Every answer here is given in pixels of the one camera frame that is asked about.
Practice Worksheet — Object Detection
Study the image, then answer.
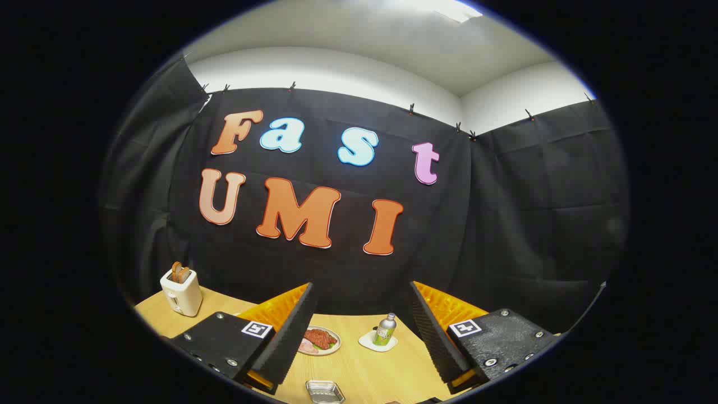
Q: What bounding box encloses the silver green bottle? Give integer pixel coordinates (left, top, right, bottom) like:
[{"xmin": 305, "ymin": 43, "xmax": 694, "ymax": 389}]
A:
[{"xmin": 373, "ymin": 313, "xmax": 397, "ymax": 346}]

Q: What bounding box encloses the white toaster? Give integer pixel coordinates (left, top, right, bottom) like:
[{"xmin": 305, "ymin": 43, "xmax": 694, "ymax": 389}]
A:
[{"xmin": 160, "ymin": 268, "xmax": 203, "ymax": 318}]

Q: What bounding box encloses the metal wire basket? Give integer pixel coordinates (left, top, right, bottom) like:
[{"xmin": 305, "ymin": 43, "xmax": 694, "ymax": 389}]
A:
[{"xmin": 306, "ymin": 380, "xmax": 346, "ymax": 404}]

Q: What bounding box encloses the brown steak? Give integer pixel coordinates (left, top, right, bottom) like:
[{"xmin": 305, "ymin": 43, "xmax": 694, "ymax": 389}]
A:
[{"xmin": 303, "ymin": 329, "xmax": 337, "ymax": 350}]

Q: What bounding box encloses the white round food plate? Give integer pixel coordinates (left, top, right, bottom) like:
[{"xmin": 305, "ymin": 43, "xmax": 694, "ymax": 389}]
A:
[{"xmin": 297, "ymin": 325, "xmax": 342, "ymax": 356}]

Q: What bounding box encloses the ceiling light panel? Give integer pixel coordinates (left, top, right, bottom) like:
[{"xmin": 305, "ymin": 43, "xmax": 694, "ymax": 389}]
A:
[{"xmin": 432, "ymin": 0, "xmax": 483, "ymax": 23}]

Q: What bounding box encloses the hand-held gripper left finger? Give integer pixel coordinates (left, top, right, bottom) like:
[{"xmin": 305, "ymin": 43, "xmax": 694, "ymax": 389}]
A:
[{"xmin": 167, "ymin": 282, "xmax": 316, "ymax": 395}]

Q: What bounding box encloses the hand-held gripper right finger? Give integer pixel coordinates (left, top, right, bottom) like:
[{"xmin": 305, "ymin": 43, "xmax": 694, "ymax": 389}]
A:
[{"xmin": 409, "ymin": 281, "xmax": 563, "ymax": 395}]

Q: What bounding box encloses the small white coaster dish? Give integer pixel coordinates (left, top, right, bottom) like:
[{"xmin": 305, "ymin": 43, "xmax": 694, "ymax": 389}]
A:
[{"xmin": 358, "ymin": 329, "xmax": 399, "ymax": 353}]

